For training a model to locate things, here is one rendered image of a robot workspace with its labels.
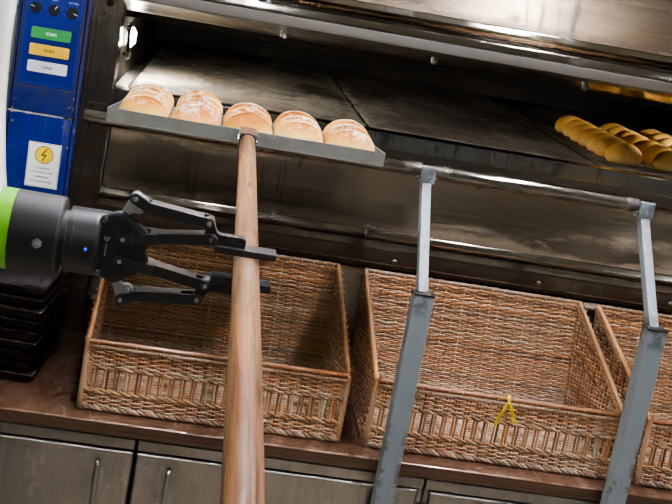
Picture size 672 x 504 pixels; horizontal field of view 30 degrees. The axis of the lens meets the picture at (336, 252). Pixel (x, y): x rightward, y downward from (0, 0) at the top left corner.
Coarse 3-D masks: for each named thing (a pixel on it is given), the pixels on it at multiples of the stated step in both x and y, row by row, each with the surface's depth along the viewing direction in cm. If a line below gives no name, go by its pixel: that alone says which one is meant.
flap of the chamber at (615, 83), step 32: (128, 0) 275; (160, 0) 273; (192, 0) 274; (288, 32) 286; (320, 32) 277; (352, 32) 278; (384, 32) 279; (448, 64) 298; (480, 64) 288; (512, 64) 282; (544, 64) 282; (640, 96) 300
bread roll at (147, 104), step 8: (136, 96) 245; (144, 96) 245; (128, 104) 244; (136, 104) 244; (144, 104) 244; (152, 104) 245; (160, 104) 246; (144, 112) 244; (152, 112) 244; (160, 112) 245
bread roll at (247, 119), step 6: (234, 114) 248; (240, 114) 248; (246, 114) 248; (252, 114) 248; (228, 120) 248; (234, 120) 247; (240, 120) 247; (246, 120) 247; (252, 120) 247; (258, 120) 247; (264, 120) 248; (228, 126) 247; (234, 126) 247; (240, 126) 246; (246, 126) 246; (252, 126) 247; (258, 126) 247; (264, 126) 247; (270, 126) 249; (264, 132) 247; (270, 132) 248
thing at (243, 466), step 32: (256, 192) 186; (256, 224) 163; (256, 288) 131; (256, 320) 120; (256, 352) 110; (256, 384) 102; (256, 416) 95; (224, 448) 90; (256, 448) 89; (224, 480) 84; (256, 480) 83
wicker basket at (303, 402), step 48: (96, 288) 271; (192, 288) 297; (288, 288) 300; (336, 288) 294; (96, 336) 274; (144, 336) 296; (192, 336) 297; (288, 336) 300; (336, 336) 285; (96, 384) 256; (144, 384) 274; (192, 384) 257; (288, 384) 259; (336, 384) 260; (288, 432) 261; (336, 432) 263
